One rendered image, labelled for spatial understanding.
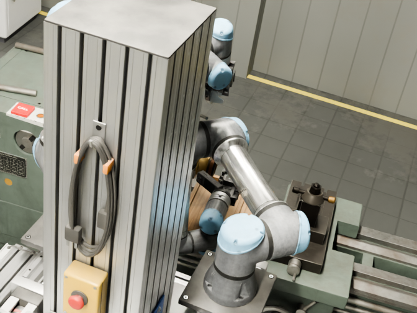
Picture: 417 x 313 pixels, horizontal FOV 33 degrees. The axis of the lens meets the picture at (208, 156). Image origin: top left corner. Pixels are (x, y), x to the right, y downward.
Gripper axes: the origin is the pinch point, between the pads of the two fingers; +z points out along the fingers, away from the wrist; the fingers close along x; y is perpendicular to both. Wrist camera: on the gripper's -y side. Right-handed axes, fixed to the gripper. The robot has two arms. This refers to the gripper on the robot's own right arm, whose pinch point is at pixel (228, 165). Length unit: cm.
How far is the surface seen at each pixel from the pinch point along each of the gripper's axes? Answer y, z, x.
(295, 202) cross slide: 26.8, 2.9, -10.6
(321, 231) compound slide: 38.3, -15.0, -5.6
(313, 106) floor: 20, 242, -108
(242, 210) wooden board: 8.5, 0.7, -19.1
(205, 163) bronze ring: -7.5, -6.5, 2.8
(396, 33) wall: 62, 265, -47
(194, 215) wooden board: -7.8, -9.9, -19.2
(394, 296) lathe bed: 69, -19, -22
